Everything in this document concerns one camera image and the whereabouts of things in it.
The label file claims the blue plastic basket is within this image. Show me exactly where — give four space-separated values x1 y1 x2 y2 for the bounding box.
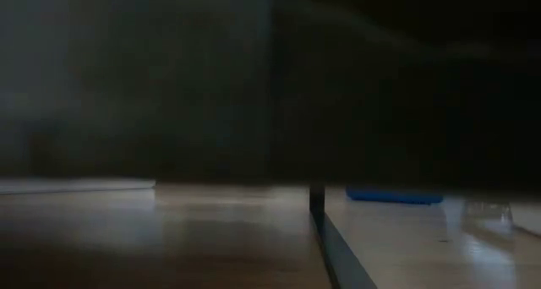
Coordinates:
345 185 445 205

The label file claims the white plastic basket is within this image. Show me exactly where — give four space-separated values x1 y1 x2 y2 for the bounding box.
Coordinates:
0 177 157 196

